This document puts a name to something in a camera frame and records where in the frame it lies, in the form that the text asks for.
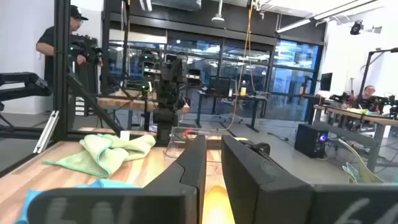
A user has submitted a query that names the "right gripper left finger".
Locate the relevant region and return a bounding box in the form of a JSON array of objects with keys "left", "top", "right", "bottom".
[{"left": 27, "top": 134, "right": 208, "bottom": 224}]

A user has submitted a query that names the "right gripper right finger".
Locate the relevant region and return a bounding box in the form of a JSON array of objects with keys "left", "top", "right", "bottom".
[{"left": 220, "top": 134, "right": 398, "bottom": 224}]

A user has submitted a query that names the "blue microfiber towel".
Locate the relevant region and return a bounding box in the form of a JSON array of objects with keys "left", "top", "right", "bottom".
[{"left": 14, "top": 179, "right": 141, "bottom": 224}]

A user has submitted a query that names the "green microfiber towel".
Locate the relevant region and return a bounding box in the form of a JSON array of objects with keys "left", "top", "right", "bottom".
[{"left": 42, "top": 133, "right": 157, "bottom": 179}]

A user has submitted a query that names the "yellow microfiber towel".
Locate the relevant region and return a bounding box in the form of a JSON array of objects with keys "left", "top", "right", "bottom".
[{"left": 201, "top": 185, "right": 236, "bottom": 224}]

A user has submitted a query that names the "black computer tower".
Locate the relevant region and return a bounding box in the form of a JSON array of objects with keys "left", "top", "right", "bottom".
[{"left": 294, "top": 123, "right": 330, "bottom": 159}]

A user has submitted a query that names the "wooden workbench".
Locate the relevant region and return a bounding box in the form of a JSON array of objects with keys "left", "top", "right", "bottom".
[
  {"left": 96, "top": 88, "right": 191, "bottom": 131},
  {"left": 312, "top": 103, "right": 398, "bottom": 174}
]

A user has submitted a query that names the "black monitor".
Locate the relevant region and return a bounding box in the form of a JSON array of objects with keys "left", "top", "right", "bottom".
[{"left": 320, "top": 72, "right": 333, "bottom": 92}]

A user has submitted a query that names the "silver aluminium bar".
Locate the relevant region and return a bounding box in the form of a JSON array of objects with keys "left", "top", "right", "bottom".
[{"left": 32, "top": 110, "right": 60, "bottom": 154}]

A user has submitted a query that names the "person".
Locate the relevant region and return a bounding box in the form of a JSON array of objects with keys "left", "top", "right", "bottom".
[
  {"left": 35, "top": 4, "right": 103, "bottom": 88},
  {"left": 360, "top": 85, "right": 377, "bottom": 105}
]

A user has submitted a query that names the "white ceiling light strip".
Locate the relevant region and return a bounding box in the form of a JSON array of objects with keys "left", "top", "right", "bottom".
[
  {"left": 275, "top": 18, "right": 312, "bottom": 34},
  {"left": 313, "top": 0, "right": 384, "bottom": 21}
]

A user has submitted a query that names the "white ceiling lamp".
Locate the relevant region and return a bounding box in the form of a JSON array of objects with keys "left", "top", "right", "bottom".
[{"left": 211, "top": 0, "right": 226, "bottom": 23}]

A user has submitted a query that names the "black spotlight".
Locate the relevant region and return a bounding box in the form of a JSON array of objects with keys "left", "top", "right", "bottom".
[{"left": 349, "top": 19, "right": 364, "bottom": 36}]

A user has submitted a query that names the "black aluminium table frame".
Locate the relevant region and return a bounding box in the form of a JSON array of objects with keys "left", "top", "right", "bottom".
[{"left": 0, "top": 0, "right": 131, "bottom": 178}]

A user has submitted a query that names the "yellow hanging cable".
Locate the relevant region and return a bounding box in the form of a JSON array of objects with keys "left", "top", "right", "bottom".
[{"left": 214, "top": 0, "right": 254, "bottom": 132}]

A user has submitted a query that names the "black camera stand frame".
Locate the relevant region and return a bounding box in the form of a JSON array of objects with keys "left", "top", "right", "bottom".
[{"left": 357, "top": 47, "right": 398, "bottom": 103}]

